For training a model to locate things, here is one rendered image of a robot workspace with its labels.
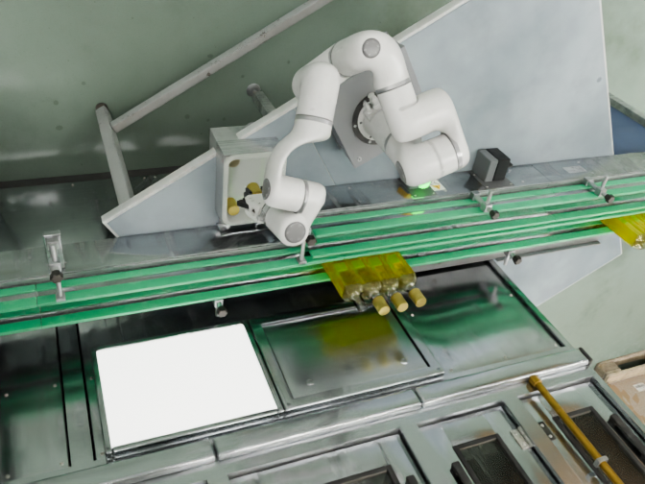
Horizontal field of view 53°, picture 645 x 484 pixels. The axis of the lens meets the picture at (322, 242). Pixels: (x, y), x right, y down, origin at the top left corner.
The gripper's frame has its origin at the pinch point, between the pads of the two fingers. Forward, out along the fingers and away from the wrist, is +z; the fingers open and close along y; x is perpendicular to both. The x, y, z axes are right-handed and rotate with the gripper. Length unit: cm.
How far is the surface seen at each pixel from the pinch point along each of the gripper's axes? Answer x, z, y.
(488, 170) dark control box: -4, 10, 81
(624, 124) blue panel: -2, 42, 173
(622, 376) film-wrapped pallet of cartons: -231, 140, 337
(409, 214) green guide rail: -13, 3, 49
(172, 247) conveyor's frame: -17.6, 14.5, -20.2
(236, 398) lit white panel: -46, -21, -13
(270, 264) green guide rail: -22.3, 3.7, 4.7
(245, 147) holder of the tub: 9.9, 10.7, 0.5
